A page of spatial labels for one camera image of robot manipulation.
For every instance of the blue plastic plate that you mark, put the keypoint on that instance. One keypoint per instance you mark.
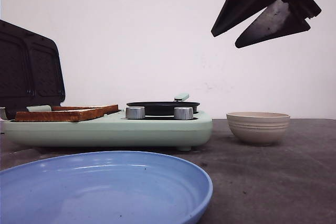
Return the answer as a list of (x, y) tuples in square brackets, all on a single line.
[(105, 187)]

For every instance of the grey felt table mat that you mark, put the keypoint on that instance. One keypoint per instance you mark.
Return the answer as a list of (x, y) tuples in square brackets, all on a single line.
[(290, 182)]

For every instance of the mint green breakfast maker base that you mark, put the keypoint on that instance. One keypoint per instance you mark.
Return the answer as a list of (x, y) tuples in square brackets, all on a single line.
[(113, 130)]

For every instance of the right silver control knob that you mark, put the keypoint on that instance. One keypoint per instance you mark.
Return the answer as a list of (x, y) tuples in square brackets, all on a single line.
[(183, 113)]

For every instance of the left silver control knob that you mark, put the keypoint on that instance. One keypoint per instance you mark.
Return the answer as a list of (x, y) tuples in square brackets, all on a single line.
[(135, 112)]

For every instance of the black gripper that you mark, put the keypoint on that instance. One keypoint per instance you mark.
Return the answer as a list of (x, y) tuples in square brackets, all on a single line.
[(281, 18)]

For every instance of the silver control knob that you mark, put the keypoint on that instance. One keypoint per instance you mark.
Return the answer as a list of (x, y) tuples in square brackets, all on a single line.
[(135, 112), (183, 113)]

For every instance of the toast bread slice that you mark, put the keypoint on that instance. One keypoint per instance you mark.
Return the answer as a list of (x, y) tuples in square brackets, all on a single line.
[(107, 109), (59, 116)]

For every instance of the black round frying pan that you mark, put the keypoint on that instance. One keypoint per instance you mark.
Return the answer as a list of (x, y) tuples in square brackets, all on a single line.
[(165, 108)]

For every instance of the mint green hinged lid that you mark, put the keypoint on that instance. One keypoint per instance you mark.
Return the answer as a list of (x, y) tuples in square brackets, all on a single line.
[(31, 72)]

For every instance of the beige ceramic bowl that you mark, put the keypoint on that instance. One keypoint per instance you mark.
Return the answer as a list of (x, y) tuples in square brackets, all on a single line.
[(258, 128)]

